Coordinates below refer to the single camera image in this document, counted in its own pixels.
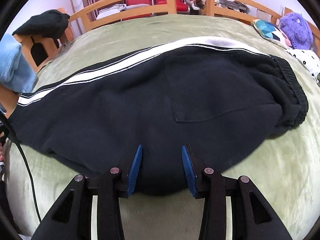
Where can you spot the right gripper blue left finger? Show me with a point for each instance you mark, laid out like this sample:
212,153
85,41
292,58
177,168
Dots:
70,215

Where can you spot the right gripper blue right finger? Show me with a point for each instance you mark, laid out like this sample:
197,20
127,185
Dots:
252,215

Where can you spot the black pants with white stripe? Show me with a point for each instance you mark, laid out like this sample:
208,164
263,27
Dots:
219,95

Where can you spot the green bed blanket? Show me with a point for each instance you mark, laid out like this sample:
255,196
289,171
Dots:
285,169

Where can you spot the wooden chair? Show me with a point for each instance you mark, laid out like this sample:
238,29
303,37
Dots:
38,51

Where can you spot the light blue fleece garment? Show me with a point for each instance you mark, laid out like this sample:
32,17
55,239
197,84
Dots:
16,73

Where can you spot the white dotted cloth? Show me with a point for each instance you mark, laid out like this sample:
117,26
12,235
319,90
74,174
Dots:
309,60

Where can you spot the teal geometric pillow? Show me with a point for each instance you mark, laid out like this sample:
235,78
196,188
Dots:
271,33

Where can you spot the purple plush toy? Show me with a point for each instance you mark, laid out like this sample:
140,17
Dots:
297,30

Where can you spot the black garment on chair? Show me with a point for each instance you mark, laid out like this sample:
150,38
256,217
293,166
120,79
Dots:
49,24

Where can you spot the red chair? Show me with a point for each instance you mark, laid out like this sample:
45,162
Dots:
180,5

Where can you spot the wooden bed frame rail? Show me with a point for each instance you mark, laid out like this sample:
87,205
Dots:
170,7

